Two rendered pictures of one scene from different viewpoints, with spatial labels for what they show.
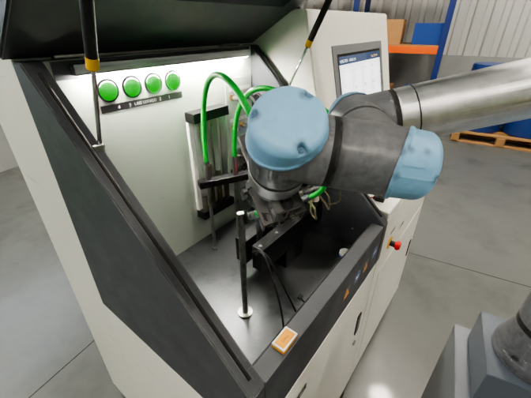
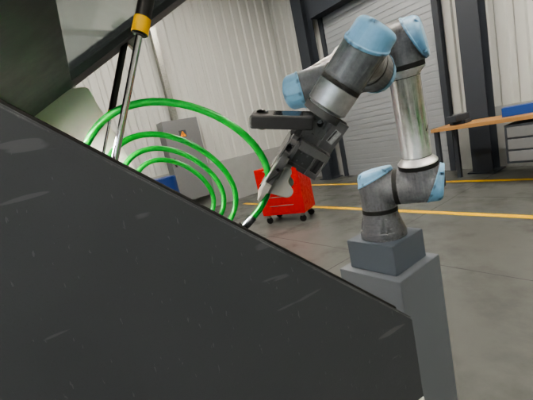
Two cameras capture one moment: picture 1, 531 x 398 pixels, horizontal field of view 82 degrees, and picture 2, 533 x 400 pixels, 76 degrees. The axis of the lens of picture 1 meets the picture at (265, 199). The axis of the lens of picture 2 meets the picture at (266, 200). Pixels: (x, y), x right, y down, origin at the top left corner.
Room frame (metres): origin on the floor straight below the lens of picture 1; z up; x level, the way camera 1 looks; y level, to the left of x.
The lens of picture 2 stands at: (0.22, 0.60, 1.31)
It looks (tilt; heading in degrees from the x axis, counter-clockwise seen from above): 10 degrees down; 297
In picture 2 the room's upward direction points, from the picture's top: 12 degrees counter-clockwise
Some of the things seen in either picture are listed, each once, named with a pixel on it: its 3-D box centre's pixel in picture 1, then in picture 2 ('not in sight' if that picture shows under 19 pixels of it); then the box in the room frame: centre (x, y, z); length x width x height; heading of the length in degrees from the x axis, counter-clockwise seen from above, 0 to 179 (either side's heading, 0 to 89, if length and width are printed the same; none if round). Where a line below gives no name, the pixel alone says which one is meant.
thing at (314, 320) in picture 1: (329, 301); not in sight; (0.57, -0.17, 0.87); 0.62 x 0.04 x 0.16; 142
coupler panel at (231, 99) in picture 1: (243, 123); not in sight; (1.07, 0.08, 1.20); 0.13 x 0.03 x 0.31; 142
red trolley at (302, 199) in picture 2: not in sight; (285, 192); (2.27, -4.17, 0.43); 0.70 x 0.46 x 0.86; 177
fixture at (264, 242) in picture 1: (282, 236); not in sight; (0.81, -0.06, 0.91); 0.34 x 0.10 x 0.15; 142
